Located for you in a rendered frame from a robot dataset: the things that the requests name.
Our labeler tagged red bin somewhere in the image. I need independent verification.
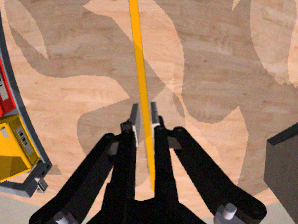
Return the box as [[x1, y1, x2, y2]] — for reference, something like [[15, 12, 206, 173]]
[[0, 58, 16, 117]]

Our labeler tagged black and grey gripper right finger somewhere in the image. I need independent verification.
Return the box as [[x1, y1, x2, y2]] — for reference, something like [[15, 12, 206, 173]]
[[150, 102, 267, 224]]

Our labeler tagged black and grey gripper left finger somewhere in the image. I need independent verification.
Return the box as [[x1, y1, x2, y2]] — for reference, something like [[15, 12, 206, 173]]
[[29, 103, 141, 224]]

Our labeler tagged orange bar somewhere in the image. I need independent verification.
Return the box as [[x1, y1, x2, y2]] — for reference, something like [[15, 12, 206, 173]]
[[129, 0, 154, 191]]

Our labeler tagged yellow open bin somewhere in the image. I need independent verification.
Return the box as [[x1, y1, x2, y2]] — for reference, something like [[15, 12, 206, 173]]
[[0, 114, 41, 182]]

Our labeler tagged grey metal shelf rack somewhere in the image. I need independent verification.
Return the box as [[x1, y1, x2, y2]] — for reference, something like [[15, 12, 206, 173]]
[[0, 12, 53, 198]]

